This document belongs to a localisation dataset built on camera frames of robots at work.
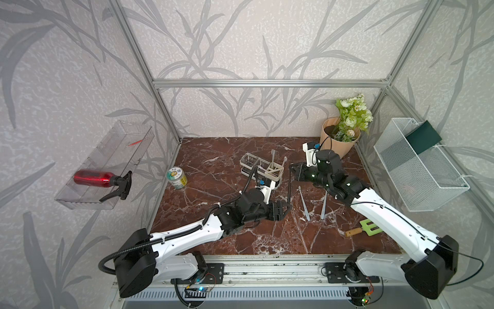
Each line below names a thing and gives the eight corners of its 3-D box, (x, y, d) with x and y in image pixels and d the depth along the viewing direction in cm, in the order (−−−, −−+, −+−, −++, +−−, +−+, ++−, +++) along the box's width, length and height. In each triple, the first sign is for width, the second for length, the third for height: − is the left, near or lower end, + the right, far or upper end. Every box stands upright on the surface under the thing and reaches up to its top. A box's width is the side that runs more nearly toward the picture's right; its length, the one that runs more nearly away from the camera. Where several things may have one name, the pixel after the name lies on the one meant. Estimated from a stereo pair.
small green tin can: (169, 188, 100) (163, 179, 94) (174, 176, 106) (168, 167, 99) (185, 188, 100) (180, 179, 94) (188, 176, 106) (184, 167, 99)
